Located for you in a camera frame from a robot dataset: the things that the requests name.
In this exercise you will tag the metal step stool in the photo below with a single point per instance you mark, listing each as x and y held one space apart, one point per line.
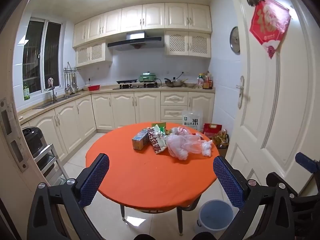
51 162

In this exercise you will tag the black kitchen appliance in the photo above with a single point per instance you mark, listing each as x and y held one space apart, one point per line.
32 140

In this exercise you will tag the green bottle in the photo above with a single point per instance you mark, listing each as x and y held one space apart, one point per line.
26 92

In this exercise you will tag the round table with orange cover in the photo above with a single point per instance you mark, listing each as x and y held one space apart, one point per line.
150 175

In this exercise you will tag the steel kitchen sink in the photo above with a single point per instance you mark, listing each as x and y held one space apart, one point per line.
57 101

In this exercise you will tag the cream lower kitchen cabinets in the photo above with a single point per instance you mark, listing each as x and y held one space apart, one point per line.
122 110

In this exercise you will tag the red basin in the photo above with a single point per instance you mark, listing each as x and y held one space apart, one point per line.
94 88

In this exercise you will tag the white and red snack packet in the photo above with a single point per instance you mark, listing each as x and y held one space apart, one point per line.
157 142

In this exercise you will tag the green electric cooker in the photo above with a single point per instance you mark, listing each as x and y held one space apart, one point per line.
147 78

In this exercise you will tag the black range hood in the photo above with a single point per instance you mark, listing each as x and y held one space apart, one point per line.
135 41

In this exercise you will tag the cream upper kitchen cabinets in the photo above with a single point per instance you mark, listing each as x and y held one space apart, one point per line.
150 16

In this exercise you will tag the drink carton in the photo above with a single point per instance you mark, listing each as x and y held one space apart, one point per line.
140 141

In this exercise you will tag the cream kitchen cabinets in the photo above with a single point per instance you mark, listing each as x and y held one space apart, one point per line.
122 110
150 16

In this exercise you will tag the metal faucet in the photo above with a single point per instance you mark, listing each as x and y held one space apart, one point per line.
53 92

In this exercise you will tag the pink plastic bag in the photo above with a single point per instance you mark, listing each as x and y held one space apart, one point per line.
180 146

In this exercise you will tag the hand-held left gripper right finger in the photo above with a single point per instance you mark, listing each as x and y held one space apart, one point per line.
228 180

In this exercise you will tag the green snack packet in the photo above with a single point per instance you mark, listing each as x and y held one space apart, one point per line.
161 127

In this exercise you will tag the hanging utensil rack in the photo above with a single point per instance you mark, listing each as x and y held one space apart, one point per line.
71 80

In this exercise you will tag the white rice bag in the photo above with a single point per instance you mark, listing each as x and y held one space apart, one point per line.
192 121

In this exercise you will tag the cooking oil bottles pack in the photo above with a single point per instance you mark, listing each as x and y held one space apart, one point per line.
220 138

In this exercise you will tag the red paper door decoration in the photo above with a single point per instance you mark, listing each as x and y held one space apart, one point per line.
270 22

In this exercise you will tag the metal wok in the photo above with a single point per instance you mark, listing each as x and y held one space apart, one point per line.
175 82

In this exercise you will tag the metal door latch plate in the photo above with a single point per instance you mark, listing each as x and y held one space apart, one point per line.
13 135

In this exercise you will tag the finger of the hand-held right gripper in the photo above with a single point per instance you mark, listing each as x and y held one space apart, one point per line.
275 178
306 162

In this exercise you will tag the kitchen window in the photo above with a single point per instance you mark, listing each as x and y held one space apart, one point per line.
32 55

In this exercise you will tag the black gas stove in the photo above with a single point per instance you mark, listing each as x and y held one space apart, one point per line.
132 85

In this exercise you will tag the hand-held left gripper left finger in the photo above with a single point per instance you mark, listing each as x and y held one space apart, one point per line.
93 177

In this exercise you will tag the shallow metal bowl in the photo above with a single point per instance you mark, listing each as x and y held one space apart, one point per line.
190 83

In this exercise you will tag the white panel door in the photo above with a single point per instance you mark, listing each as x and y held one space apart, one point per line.
275 105

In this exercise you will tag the blue plastic bucket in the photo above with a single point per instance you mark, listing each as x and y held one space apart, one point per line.
215 217

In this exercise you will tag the group of condiment bottles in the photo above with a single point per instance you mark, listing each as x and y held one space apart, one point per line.
205 81

